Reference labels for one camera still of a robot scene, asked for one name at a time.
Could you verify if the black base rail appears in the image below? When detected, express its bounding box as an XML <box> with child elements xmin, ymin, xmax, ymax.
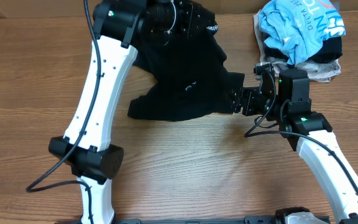
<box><xmin>54</xmin><ymin>207</ymin><xmax>332</xmax><ymax>224</ymax></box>

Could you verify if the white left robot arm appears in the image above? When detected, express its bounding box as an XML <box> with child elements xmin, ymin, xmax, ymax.
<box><xmin>48</xmin><ymin>1</ymin><xmax>193</xmax><ymax>223</ymax></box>

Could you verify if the black t-shirt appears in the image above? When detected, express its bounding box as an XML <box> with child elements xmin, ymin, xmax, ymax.
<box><xmin>127</xmin><ymin>1</ymin><xmax>245</xmax><ymax>121</ymax></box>

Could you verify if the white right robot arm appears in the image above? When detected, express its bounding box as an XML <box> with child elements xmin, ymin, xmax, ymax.
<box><xmin>235</xmin><ymin>65</ymin><xmax>358</xmax><ymax>223</ymax></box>

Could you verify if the black folded garment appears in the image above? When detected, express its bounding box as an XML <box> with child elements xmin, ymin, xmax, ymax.
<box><xmin>263</xmin><ymin>37</ymin><xmax>342</xmax><ymax>63</ymax></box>

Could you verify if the beige folded garment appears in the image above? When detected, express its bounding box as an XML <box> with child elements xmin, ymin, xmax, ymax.
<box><xmin>253</xmin><ymin>11</ymin><xmax>341</xmax><ymax>83</ymax></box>

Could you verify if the cardboard back wall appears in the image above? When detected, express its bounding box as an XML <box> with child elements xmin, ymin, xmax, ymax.
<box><xmin>0</xmin><ymin>0</ymin><xmax>358</xmax><ymax>19</ymax></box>

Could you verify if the light blue printed t-shirt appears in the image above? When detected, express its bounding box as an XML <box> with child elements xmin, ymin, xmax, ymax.
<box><xmin>259</xmin><ymin>0</ymin><xmax>346</xmax><ymax>65</ymax></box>

